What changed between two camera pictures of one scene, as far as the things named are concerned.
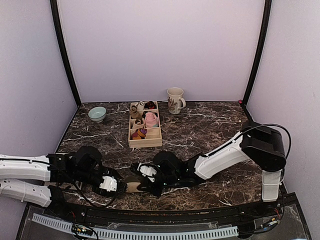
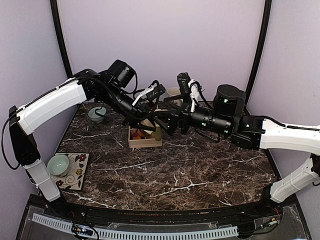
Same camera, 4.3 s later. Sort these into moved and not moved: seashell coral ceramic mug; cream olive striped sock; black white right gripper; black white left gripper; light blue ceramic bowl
Moved: black white right gripper; cream olive striped sock; black white left gripper
Not moved: light blue ceramic bowl; seashell coral ceramic mug
